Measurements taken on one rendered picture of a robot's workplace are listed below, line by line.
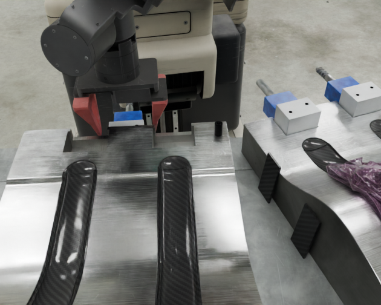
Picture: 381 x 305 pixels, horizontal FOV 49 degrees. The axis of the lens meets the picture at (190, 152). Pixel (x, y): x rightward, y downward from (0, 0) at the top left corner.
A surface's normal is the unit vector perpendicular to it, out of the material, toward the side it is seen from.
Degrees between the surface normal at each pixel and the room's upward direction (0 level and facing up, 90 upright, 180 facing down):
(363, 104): 90
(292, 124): 90
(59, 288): 21
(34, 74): 0
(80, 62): 89
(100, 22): 32
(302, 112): 0
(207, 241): 2
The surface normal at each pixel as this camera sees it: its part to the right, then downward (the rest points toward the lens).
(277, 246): -0.02, -0.73
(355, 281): -0.94, 0.25
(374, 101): 0.34, 0.64
